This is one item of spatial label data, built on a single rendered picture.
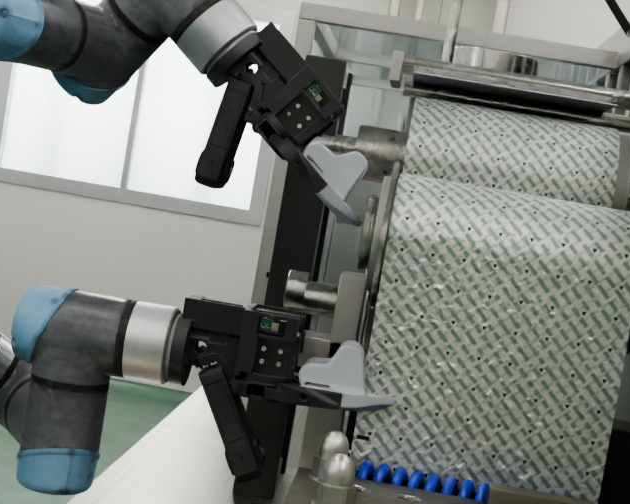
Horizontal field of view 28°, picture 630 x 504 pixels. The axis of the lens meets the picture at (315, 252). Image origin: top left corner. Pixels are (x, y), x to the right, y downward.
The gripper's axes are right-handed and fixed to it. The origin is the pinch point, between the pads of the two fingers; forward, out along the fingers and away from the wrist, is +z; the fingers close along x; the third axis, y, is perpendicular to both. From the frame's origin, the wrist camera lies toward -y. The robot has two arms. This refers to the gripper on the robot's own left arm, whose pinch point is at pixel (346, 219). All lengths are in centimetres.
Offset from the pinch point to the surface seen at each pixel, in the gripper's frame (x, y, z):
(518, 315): -8.2, 6.8, 17.4
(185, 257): 548, -107, -54
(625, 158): 17.4, 27.4, 14.7
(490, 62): 63, 28, -5
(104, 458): 392, -163, 1
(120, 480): 20.9, -41.9, 5.7
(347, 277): -0.8, -3.6, 4.5
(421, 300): -8.2, 0.8, 10.5
